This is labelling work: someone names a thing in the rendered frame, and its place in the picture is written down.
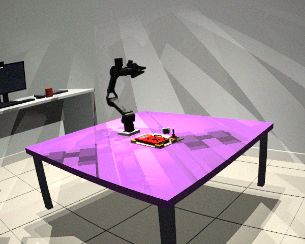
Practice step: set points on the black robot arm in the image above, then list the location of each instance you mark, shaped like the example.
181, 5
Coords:
128, 116

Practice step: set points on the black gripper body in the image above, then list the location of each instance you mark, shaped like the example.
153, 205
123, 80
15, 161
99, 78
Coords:
130, 71

